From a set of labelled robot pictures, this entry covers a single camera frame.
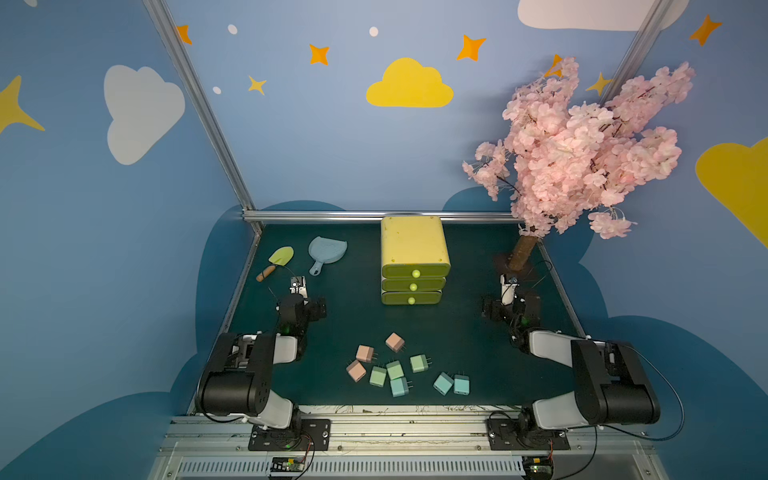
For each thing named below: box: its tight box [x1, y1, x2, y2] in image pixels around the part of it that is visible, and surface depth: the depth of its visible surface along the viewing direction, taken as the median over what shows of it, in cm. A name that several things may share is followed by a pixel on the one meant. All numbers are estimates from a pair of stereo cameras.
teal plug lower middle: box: [390, 377, 409, 397], surface depth 82 cm
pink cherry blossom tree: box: [462, 57, 695, 271], surface depth 67 cm
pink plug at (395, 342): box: [385, 332, 407, 353], surface depth 90 cm
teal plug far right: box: [454, 374, 470, 395], surface depth 83 cm
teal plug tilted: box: [433, 372, 454, 396], surface depth 83 cm
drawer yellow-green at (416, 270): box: [381, 263, 451, 279], surface depth 86 cm
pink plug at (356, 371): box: [346, 360, 367, 383], surface depth 85 cm
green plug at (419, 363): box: [410, 354, 433, 373], surface depth 86 cm
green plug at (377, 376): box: [369, 366, 387, 387], surface depth 84 cm
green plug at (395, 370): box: [386, 360, 405, 380], surface depth 85 cm
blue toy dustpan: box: [308, 236, 348, 276], surface depth 117 cm
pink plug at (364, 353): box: [356, 344, 374, 363], surface depth 88 cm
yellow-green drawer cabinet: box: [381, 216, 451, 297], surface depth 90 cm
